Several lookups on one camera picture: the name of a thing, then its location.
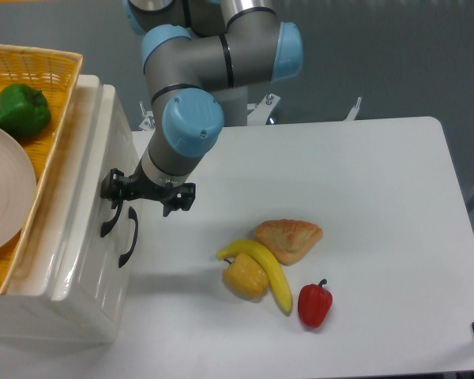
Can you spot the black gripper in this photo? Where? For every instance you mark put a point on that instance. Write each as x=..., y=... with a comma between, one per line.
x=117, y=188

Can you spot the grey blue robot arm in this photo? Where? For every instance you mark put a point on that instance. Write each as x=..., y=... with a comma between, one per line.
x=189, y=51

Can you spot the white drawer cabinet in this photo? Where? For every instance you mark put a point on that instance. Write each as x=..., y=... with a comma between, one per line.
x=27, y=309

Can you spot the yellow bell pepper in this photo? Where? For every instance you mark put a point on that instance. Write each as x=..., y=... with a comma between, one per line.
x=245, y=276

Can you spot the beige round plate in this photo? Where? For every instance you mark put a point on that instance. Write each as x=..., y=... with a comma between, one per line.
x=17, y=187

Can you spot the brown bread pastry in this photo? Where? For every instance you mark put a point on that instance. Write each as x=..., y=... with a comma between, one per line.
x=288, y=240

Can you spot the green bell pepper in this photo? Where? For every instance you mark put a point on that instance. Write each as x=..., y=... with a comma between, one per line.
x=24, y=111

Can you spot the yellow woven basket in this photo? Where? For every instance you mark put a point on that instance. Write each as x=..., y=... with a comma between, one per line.
x=53, y=73

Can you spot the yellow banana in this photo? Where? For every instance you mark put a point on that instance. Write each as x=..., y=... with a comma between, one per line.
x=278, y=282

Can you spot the red bell pepper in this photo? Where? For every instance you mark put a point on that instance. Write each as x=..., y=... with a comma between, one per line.
x=314, y=303

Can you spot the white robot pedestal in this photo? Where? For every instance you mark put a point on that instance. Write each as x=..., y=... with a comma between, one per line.
x=234, y=105

